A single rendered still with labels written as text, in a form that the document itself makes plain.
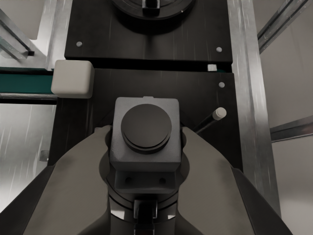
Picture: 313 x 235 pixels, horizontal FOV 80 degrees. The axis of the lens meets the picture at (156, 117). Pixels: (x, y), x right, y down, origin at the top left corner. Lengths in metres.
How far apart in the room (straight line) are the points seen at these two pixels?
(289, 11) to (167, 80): 0.19
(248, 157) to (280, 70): 0.25
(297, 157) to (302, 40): 0.26
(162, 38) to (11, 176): 0.29
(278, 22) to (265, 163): 0.21
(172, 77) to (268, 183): 0.19
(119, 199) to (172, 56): 0.20
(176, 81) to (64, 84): 0.14
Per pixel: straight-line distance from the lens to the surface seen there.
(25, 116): 0.36
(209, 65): 0.29
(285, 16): 0.36
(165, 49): 0.29
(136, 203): 0.21
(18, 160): 0.35
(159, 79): 0.26
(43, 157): 0.27
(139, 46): 0.29
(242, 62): 0.32
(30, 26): 0.51
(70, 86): 0.25
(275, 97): 0.45
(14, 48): 0.32
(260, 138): 0.29
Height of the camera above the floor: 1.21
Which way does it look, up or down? 76 degrees down
